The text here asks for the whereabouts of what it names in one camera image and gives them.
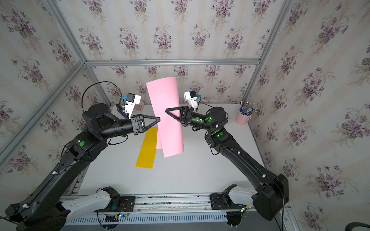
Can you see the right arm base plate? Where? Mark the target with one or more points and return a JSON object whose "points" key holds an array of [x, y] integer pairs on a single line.
{"points": [[223, 202]]}

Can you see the yellow rectangular paper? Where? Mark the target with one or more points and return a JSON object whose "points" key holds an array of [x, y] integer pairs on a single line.
{"points": [[148, 150]]}

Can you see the pink pen cup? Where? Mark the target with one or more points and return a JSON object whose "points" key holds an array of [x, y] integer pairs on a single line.
{"points": [[242, 118]]}

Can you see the pink rectangular paper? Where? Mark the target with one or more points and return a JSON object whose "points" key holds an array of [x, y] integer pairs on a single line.
{"points": [[163, 94]]}

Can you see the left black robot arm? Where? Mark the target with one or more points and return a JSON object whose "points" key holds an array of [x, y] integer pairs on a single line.
{"points": [[43, 210]]}

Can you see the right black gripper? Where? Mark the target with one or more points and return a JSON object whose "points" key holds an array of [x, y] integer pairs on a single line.
{"points": [[188, 117]]}

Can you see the pens in cup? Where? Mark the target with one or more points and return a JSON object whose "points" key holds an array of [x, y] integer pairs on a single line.
{"points": [[246, 109]]}

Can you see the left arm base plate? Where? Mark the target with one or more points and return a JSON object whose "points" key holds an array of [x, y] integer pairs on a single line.
{"points": [[124, 204]]}

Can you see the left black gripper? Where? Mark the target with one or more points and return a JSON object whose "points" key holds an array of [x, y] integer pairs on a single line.
{"points": [[137, 124]]}

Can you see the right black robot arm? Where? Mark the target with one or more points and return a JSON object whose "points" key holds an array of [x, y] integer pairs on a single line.
{"points": [[272, 190]]}

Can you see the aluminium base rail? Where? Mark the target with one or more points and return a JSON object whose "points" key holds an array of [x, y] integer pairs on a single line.
{"points": [[154, 203]]}

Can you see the pink calculator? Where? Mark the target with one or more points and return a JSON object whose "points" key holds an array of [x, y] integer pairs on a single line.
{"points": [[139, 107]]}

